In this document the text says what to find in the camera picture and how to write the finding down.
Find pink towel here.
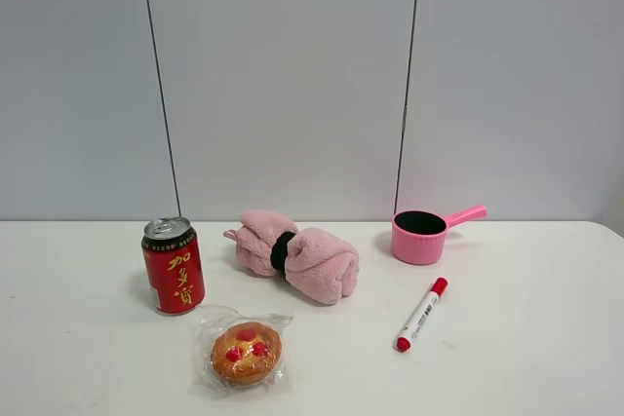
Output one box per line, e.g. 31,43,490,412
223,210,359,306

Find pink toy saucepan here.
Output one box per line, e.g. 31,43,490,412
391,205,488,266

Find red drink can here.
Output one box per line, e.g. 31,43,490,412
141,216,206,316

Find red white marker pen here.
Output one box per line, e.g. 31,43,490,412
394,277,449,353

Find wrapped fruit tart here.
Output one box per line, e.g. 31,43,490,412
192,304,293,399

